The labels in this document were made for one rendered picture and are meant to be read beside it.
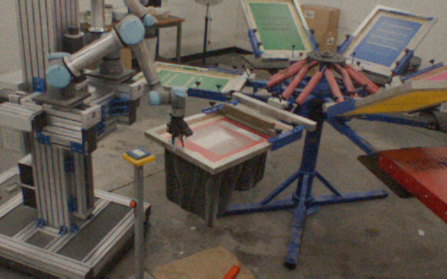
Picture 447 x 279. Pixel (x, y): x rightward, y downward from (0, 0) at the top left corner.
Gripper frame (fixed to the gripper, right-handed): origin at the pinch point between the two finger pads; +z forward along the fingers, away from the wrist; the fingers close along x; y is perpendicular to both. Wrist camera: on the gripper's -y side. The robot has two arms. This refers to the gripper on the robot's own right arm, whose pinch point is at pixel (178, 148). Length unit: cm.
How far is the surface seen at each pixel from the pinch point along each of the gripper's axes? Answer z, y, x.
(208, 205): 31.1, -18.8, -7.4
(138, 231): 53, 10, 21
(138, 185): 21.0, 10.1, 20.9
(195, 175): 16.9, -6.4, -7.7
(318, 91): -8, -3, -135
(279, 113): -5, -9, -80
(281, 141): 0, -30, -54
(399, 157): -12, -97, -68
